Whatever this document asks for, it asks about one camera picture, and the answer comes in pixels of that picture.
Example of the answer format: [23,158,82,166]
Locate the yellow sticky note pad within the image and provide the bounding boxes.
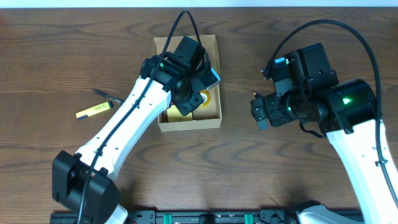
[166,105,193,123]

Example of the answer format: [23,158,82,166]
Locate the black ballpoint pen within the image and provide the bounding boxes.
[92,88,124,105]

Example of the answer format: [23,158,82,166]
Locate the left black cable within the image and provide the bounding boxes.
[76,9,212,224]

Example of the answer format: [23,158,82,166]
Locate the black cable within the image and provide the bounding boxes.
[76,9,212,224]
[261,19,398,209]

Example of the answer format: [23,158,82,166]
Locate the yellow highlighter marker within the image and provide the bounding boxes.
[76,101,113,119]

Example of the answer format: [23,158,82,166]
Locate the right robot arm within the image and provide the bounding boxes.
[251,44,397,223]

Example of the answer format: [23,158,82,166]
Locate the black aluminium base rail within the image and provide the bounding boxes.
[49,208,364,224]

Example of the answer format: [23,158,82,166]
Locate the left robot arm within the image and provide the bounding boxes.
[52,37,220,223]

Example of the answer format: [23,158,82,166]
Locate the yellow tape roll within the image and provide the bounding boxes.
[199,90,211,108]

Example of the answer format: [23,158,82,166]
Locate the black correction tape dispenser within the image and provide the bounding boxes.
[253,91,262,99]

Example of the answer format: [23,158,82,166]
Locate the right black cable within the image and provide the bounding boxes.
[261,19,398,209]

